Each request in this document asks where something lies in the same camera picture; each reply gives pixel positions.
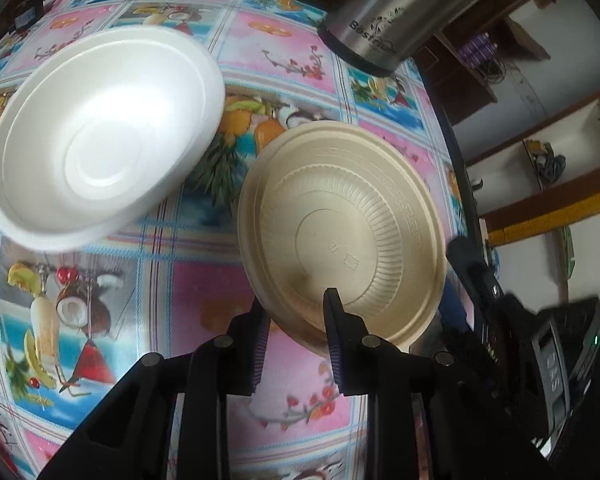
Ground fruit print tablecloth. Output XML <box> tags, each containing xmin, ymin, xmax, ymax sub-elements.
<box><xmin>0</xmin><ymin>0</ymin><xmax>476</xmax><ymax>480</ymax></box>

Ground wooden shelf unit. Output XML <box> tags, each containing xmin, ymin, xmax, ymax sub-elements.
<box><xmin>415</xmin><ymin>0</ymin><xmax>600</xmax><ymax>311</ymax></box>

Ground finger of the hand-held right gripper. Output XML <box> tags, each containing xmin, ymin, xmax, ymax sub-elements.
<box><xmin>446</xmin><ymin>237</ymin><xmax>513</xmax><ymax>313</ymax></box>
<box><xmin>437</xmin><ymin>280</ymin><xmax>468</xmax><ymax>333</ymax></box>

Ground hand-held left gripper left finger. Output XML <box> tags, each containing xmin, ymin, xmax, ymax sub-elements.
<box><xmin>40</xmin><ymin>295</ymin><xmax>271</xmax><ymax>480</ymax></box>

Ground stainless steel thermos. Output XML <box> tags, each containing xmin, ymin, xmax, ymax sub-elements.
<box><xmin>317</xmin><ymin>0</ymin><xmax>506</xmax><ymax>76</ymax></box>

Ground purple bottles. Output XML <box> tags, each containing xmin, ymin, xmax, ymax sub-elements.
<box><xmin>460</xmin><ymin>32</ymin><xmax>498</xmax><ymax>68</ymax></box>

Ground cream ribbed bowl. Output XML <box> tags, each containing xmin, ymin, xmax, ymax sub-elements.
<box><xmin>237</xmin><ymin>120</ymin><xmax>446</xmax><ymax>356</ymax></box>

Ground white bowl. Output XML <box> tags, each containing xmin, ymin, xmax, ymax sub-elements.
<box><xmin>0</xmin><ymin>27</ymin><xmax>226</xmax><ymax>251</ymax></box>

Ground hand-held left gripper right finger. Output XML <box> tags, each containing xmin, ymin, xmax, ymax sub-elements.
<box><xmin>322</xmin><ymin>287</ymin><xmax>551</xmax><ymax>480</ymax></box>

